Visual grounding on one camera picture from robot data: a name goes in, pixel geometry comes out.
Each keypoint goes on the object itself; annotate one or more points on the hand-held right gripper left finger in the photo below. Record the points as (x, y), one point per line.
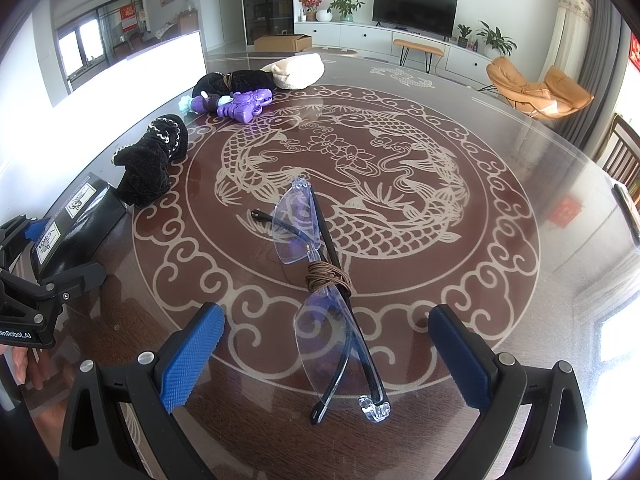
(192, 357)

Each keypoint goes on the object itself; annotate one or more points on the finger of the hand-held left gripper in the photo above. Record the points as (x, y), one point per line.
(15, 235)
(75, 280)

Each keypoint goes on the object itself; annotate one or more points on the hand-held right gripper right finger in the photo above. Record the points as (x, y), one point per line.
(462, 360)

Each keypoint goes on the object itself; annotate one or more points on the black glossy box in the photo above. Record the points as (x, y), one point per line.
(90, 230)

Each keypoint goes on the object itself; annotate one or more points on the black velvet pouch white trim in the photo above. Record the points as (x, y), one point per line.
(145, 180)

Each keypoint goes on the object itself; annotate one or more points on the white cardboard box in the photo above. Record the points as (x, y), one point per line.
(150, 60)

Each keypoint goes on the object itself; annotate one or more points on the purple toy figure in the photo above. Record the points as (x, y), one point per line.
(240, 105)

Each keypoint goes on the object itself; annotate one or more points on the plain black velvet pouch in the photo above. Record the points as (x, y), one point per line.
(215, 82)

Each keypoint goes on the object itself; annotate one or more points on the brown patterned glass desktop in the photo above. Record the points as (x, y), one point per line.
(550, 310)

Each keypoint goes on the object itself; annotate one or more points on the person's left hand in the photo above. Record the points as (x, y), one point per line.
(21, 367)

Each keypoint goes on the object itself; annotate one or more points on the glass sliding door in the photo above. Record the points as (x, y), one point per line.
(100, 35)

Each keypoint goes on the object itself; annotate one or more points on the red door poster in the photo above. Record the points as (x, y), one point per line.
(129, 17)

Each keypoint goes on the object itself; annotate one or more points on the wooden slatted chair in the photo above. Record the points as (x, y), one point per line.
(622, 152)

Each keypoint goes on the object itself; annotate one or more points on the orange lounge chair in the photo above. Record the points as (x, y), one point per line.
(510, 80)

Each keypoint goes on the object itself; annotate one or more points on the cream cloth pouch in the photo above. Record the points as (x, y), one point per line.
(297, 70)

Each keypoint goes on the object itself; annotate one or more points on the brown cardboard box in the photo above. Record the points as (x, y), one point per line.
(282, 42)

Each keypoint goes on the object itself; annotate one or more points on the wooden stool hairpin legs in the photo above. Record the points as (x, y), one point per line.
(419, 45)

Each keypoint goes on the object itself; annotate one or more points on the large leafy potted plant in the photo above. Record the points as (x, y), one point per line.
(495, 40)

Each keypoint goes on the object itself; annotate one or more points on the small potted plant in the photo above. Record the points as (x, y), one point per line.
(464, 35)

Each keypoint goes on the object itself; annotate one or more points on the grey curtain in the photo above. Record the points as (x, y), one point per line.
(602, 60)

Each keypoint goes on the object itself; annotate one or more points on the white television cabinet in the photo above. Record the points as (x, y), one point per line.
(370, 37)

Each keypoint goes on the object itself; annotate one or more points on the dark glass display cabinet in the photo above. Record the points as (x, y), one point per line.
(267, 0)

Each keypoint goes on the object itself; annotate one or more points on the white sheer curtain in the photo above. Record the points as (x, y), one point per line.
(565, 35)

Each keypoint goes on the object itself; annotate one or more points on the black television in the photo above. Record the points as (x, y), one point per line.
(415, 10)

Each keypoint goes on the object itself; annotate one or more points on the red flower arrangement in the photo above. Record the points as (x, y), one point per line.
(311, 5)

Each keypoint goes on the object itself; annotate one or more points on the white round vase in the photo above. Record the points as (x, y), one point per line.
(324, 15)

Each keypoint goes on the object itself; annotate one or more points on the green potted plant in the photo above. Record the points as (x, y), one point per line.
(346, 6)

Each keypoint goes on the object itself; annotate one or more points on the red wall hanging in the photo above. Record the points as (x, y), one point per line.
(635, 50)

